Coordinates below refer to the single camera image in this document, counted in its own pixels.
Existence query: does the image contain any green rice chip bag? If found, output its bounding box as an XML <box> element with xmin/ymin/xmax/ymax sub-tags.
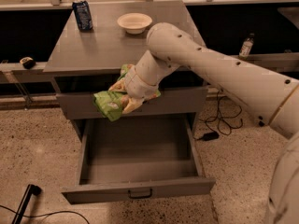
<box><xmin>93</xmin><ymin>63</ymin><xmax>162</xmax><ymax>122</ymax></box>

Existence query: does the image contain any grey drawer cabinet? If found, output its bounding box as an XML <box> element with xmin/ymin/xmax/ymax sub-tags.
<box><xmin>48</xmin><ymin>0</ymin><xmax>206</xmax><ymax>137</ymax></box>

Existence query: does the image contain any black tape measure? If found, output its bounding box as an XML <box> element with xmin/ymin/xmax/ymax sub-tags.
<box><xmin>20</xmin><ymin>57</ymin><xmax>36</xmax><ymax>69</ymax></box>

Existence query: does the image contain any white paper bowl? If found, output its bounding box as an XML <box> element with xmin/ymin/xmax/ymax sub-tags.
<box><xmin>117</xmin><ymin>13</ymin><xmax>152</xmax><ymax>35</ymax></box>

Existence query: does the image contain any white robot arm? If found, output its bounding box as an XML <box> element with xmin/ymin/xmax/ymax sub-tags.
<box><xmin>111</xmin><ymin>22</ymin><xmax>299</xmax><ymax>224</ymax></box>

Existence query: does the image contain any clear plastic bottle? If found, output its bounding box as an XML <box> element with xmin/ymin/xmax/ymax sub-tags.
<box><xmin>238</xmin><ymin>33</ymin><xmax>255</xmax><ymax>60</ymax></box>

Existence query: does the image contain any grey metal shelf rail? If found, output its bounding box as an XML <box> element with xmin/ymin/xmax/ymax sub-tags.
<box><xmin>0</xmin><ymin>52</ymin><xmax>299</xmax><ymax>82</ymax></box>

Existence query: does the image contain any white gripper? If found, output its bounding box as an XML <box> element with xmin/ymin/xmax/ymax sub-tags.
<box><xmin>108</xmin><ymin>66</ymin><xmax>159</xmax><ymax>114</ymax></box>

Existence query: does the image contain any black stand with cable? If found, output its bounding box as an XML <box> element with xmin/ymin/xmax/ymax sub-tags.
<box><xmin>1</xmin><ymin>184</ymin><xmax>91</xmax><ymax>224</ymax></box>

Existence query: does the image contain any closed grey top drawer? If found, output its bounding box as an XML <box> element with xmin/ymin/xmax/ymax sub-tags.
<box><xmin>56</xmin><ymin>87</ymin><xmax>207</xmax><ymax>119</ymax></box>

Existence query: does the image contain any black power cable with adapter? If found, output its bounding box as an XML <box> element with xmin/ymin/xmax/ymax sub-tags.
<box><xmin>194</xmin><ymin>89</ymin><xmax>244</xmax><ymax>142</ymax></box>

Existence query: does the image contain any open grey middle drawer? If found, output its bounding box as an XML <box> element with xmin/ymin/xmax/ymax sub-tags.
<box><xmin>62</xmin><ymin>114</ymin><xmax>215</xmax><ymax>204</ymax></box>

